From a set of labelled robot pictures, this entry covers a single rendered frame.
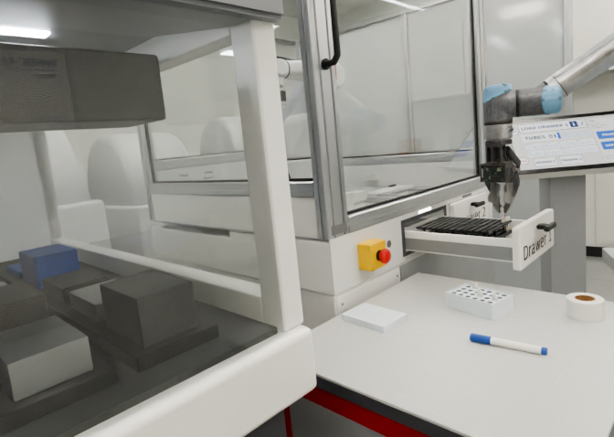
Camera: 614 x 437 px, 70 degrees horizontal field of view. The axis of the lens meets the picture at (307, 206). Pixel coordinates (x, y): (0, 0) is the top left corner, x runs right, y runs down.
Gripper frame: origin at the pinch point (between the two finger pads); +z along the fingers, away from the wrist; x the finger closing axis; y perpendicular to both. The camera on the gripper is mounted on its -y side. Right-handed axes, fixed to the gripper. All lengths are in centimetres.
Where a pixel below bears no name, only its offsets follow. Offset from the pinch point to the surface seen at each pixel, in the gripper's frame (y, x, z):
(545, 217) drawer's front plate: -1.8, 11.0, 2.5
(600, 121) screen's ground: -110, 4, -22
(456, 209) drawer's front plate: -13.3, -20.8, 3.8
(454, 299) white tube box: 36.8, 1.7, 15.7
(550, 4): -159, -29, -89
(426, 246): 18.1, -15.6, 8.9
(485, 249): 18.1, 1.9, 7.9
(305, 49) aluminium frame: 52, -25, -46
